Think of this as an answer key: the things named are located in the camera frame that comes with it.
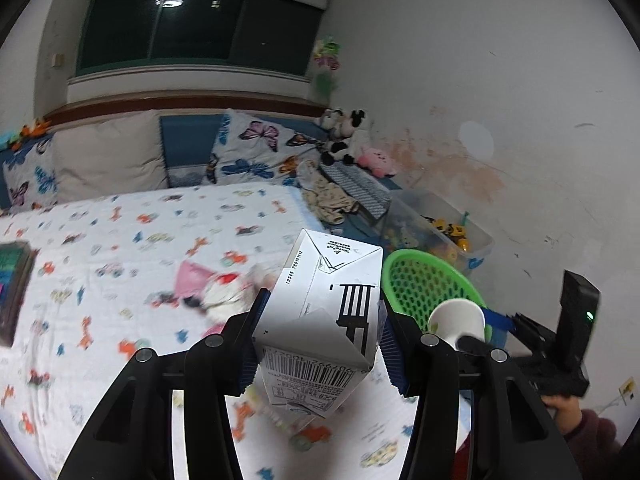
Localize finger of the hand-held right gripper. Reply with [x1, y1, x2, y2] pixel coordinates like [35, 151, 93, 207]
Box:
[456, 334, 493, 358]
[482, 309, 531, 346]

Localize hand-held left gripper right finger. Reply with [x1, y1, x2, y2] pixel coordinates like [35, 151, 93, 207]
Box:
[377, 300, 583, 480]

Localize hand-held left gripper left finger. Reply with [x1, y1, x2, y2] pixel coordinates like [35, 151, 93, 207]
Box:
[57, 287, 273, 480]

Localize white paper cup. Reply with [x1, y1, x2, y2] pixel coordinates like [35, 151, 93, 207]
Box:
[427, 298, 487, 353]

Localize green plastic basket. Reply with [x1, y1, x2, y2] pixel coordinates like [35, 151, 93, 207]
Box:
[381, 249, 507, 350]

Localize white milk carton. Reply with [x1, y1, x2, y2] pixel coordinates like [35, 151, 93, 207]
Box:
[252, 228, 385, 420]

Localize person's right forearm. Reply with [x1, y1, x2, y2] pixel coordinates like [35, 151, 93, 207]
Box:
[555, 407, 625, 463]

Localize person's right hand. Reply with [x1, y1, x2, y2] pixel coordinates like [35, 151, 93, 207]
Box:
[542, 394, 585, 436]

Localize white crumpled wrapper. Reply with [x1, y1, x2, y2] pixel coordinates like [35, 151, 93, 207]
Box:
[200, 267, 266, 322]

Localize yellow toy truck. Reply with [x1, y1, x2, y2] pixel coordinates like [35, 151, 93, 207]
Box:
[432, 217, 472, 252]

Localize blue bed sheet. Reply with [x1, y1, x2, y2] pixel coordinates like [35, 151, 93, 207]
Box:
[305, 172, 401, 263]

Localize clear plastic toy box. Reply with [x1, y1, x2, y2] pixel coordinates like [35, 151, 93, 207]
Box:
[382, 189, 496, 276]

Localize grey patterned folded cloth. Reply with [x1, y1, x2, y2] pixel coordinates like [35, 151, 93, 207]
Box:
[320, 164, 393, 220]

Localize beige crumpled clothes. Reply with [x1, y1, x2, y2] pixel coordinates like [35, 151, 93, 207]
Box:
[299, 160, 358, 226]

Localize printed animal blanket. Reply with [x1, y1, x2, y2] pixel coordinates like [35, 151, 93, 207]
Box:
[0, 182, 476, 480]

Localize pink plush toy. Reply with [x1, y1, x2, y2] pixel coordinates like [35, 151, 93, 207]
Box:
[356, 146, 397, 178]

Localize small black white plush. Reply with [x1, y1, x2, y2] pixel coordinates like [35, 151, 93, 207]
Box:
[320, 141, 354, 167]

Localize large butterfly print pillow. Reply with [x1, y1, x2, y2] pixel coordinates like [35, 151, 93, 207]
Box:
[206, 109, 331, 191]

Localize blue cushion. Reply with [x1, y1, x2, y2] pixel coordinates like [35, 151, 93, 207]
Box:
[160, 114, 224, 188]

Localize black white plush cow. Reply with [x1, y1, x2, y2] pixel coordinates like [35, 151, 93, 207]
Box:
[341, 108, 374, 157]

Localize spotted plush dog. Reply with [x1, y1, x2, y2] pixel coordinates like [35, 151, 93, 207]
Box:
[320, 109, 347, 141]

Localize dark book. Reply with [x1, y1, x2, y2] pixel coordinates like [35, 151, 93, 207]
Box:
[0, 241, 38, 348]

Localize beige pillow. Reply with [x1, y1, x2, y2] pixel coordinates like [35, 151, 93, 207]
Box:
[52, 110, 168, 206]

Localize small butterfly print pillow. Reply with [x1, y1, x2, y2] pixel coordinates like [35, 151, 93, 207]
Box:
[2, 135, 60, 211]

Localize orange toy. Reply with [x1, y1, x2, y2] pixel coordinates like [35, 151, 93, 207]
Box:
[10, 119, 53, 151]

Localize dark window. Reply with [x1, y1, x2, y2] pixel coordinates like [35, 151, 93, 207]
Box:
[75, 0, 323, 76]

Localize hanging colourful wall toy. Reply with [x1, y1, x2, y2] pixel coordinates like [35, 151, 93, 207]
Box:
[312, 35, 343, 103]

